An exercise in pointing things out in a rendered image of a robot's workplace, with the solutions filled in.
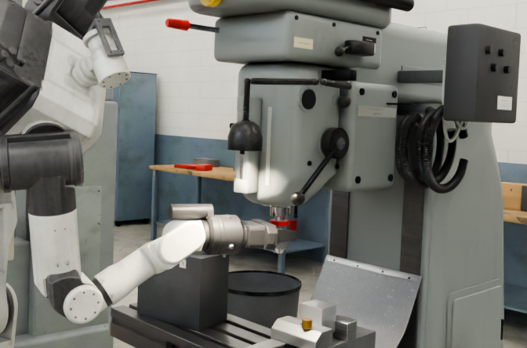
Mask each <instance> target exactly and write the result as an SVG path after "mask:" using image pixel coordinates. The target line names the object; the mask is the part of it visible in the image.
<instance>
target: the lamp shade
mask: <svg viewBox="0 0 527 348"><path fill-rule="evenodd" d="M262 146H263V137H262V133H261V131H260V127H259V126H258V125H257V124H256V123H255V122H254V121H250V120H241V121H237V122H235V123H234V124H233V125H232V126H231V129H230V132H229V134H228V137H227V149H228V150H243V151H262Z"/></svg>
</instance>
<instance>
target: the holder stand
mask: <svg viewBox="0 0 527 348"><path fill-rule="evenodd" d="M228 272H229V255H226V257H223V255H206V254H205V253H204V252H203V250H201V251H197V252H194V253H193V254H191V255H190V256H188V257H187V258H186V259H184V260H183V261H182V262H180V263H178V264H177V265H175V266H174V267H173V268H172V269H169V270H165V271H163V272H162V273H160V274H154V275H153V276H152V277H150V278H148V279H147V280H146V281H145V282H143V283H142V284H140V285H139V286H138V290H137V314H139V315H143V316H146V317H151V318H154V319H157V320H160V321H165V322H169V323H171V324H177V325H179V326H183V327H186V328H191V329H194V330H197V331H200V330H202V329H204V328H208V327H210V326H213V325H215V324H219V323H220V322H223V321H226V320H227V294H228Z"/></svg>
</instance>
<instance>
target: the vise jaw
mask: <svg viewBox="0 0 527 348"><path fill-rule="evenodd" d="M271 338H272V339H276V340H278V341H281V342H284V343H287V344H289V345H292V346H296V347H299V348H330V346H331V345H332V344H333V329H332V328H327V327H325V326H321V325H319V324H315V323H312V329H304V328H302V320H301V319H299V318H296V317H291V316H286V317H281V318H279V319H277V320H276V322H275V323H274V324H273V326H272V327H271Z"/></svg>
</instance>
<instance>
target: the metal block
mask: <svg viewBox="0 0 527 348"><path fill-rule="evenodd" d="M303 318H311V319H312V323H315V324H319V325H321V326H325V327H327V328H332V329H333V332H335V330H336V305H335V304H332V303H327V302H324V301H321V300H317V299H313V300H310V301H307V302H304V303H301V305H300V319H301V320H302V319H303Z"/></svg>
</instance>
